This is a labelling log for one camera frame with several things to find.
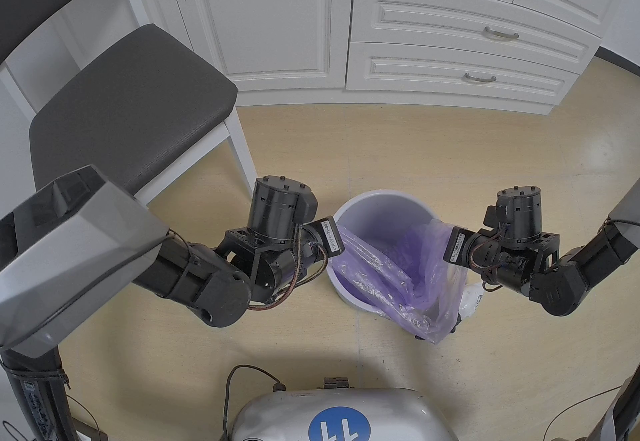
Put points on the purple plastic bag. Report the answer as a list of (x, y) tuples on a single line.
[(400, 279)]

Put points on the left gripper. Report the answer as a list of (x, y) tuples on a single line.
[(330, 236)]

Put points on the white printed wrapper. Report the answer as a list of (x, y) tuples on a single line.
[(471, 301)]

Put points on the white chair with grey seat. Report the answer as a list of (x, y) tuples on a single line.
[(125, 119)]

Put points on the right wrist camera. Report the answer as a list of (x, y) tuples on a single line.
[(491, 218)]

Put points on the white trash bin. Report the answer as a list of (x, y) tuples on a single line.
[(380, 209)]

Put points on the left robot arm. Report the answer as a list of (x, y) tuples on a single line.
[(75, 254)]

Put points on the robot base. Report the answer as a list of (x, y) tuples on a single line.
[(350, 414)]

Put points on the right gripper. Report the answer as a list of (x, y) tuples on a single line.
[(457, 246)]

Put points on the white wardrobe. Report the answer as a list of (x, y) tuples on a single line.
[(425, 19)]

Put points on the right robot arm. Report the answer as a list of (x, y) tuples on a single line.
[(555, 284)]

